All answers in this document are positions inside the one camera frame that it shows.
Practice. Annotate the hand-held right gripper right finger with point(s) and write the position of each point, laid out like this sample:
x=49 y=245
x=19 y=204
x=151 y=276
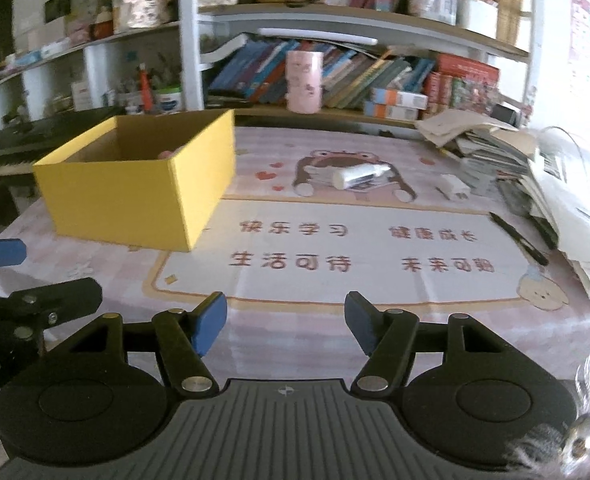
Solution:
x=362 y=325

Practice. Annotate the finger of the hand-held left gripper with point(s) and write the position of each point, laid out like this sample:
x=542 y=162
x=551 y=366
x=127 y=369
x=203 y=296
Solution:
x=70 y=296
x=0 y=254

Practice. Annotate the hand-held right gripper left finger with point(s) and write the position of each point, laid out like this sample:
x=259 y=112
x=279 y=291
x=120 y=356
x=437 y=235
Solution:
x=210 y=322

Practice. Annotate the yellow cardboard box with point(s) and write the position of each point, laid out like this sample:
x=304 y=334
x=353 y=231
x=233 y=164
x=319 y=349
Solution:
x=125 y=205

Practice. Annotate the pink knitted hat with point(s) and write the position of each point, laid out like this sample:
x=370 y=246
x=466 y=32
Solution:
x=171 y=153

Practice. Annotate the pink printed desk mat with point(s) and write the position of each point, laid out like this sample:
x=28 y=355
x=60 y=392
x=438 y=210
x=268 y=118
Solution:
x=285 y=350

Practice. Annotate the black piano keyboard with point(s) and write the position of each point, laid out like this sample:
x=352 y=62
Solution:
x=40 y=132

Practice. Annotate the small white squeeze bottle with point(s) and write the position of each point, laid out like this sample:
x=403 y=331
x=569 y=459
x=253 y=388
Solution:
x=355 y=176

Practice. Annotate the white charger plug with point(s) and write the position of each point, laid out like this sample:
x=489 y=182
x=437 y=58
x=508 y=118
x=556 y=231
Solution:
x=454 y=187

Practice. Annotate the white and red carton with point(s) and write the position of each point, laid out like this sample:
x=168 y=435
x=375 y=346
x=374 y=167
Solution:
x=81 y=96

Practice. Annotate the black pen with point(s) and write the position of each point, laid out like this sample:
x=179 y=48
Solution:
x=520 y=240

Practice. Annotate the orange and white small box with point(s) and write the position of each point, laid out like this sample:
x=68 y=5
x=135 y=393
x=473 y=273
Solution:
x=400 y=98
x=390 y=111

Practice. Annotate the pile of papers and books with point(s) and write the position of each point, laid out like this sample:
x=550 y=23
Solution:
x=490 y=147

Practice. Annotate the white jar with blue label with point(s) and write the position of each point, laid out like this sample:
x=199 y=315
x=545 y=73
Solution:
x=169 y=101

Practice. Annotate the red marker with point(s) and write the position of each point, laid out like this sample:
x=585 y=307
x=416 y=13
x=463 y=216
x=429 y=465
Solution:
x=146 y=87

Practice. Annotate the white low shelf cabinet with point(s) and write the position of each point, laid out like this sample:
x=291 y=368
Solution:
x=102 y=52

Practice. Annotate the pink printed cylinder cup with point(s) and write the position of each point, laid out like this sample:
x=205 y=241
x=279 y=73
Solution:
x=305 y=82

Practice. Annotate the small red figurine jar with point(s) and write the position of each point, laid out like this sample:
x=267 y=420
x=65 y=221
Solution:
x=102 y=25

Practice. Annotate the fluffy silver pompom charm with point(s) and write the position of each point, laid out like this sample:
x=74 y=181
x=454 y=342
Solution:
x=587 y=440

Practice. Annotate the slanted row of blue books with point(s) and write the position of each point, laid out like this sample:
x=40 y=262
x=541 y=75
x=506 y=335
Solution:
x=255 y=72

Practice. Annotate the small black box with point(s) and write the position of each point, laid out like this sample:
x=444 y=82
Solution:
x=504 y=114

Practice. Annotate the clear plastic container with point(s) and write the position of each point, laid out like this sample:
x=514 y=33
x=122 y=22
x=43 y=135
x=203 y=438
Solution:
x=565 y=142

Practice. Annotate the red book box set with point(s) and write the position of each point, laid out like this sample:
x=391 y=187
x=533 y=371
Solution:
x=467 y=72

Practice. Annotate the pink floral plush doll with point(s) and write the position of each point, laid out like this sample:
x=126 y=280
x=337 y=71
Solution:
x=140 y=5

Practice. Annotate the white and wood bookshelf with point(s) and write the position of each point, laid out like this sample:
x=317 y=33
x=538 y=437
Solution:
x=190 y=35

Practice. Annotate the white light bar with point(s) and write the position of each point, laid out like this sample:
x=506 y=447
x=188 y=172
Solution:
x=320 y=36

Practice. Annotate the clear pen holder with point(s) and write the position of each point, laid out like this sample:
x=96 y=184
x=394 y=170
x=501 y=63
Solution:
x=437 y=7

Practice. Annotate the white pen storage box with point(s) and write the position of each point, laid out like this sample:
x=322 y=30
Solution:
x=477 y=17

